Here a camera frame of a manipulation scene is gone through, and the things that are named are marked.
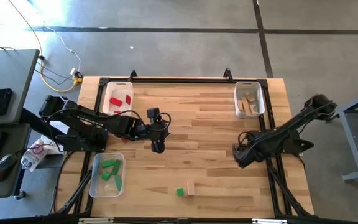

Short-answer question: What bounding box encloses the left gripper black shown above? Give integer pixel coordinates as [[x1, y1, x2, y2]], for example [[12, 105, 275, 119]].
[[147, 119, 171, 154]]

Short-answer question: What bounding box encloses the long green block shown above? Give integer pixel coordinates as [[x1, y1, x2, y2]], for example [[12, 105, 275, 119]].
[[113, 175, 123, 192]]

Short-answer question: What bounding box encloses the white plastic bin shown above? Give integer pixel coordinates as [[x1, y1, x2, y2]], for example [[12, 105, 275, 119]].
[[233, 80, 266, 119], [102, 80, 135, 116]]

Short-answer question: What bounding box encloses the clear plastic bin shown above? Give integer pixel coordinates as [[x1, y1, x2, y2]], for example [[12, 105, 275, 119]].
[[88, 152, 127, 198]]

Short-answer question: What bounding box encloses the white printed bag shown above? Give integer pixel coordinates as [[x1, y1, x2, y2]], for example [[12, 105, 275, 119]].
[[42, 120, 71, 156]]

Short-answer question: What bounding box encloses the printed snack bag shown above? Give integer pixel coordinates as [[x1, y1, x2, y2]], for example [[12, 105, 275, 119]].
[[20, 139, 54, 172]]

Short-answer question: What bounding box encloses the black computer mouse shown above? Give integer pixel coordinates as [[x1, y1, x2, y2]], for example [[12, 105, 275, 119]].
[[0, 153, 20, 183]]

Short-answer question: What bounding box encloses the black smartphone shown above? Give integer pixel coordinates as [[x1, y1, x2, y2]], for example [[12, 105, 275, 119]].
[[0, 88, 13, 118]]

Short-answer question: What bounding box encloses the grey desk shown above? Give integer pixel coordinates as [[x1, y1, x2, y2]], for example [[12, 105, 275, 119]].
[[0, 49, 40, 200]]

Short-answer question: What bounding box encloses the black aluminium table frame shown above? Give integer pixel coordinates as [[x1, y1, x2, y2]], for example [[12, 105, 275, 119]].
[[53, 76, 315, 218]]

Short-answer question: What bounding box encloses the white metal bracket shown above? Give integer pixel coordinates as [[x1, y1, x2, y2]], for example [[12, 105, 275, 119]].
[[78, 217, 114, 224], [252, 218, 288, 224]]

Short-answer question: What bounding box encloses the grey metal table frame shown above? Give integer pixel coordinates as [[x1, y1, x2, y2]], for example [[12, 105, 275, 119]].
[[323, 85, 358, 183]]

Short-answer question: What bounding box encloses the yellow cable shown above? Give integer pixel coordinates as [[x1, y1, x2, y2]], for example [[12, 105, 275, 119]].
[[7, 0, 83, 93]]

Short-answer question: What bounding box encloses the white charger cable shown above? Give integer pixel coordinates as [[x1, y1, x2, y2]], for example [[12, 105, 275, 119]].
[[44, 21, 82, 77]]

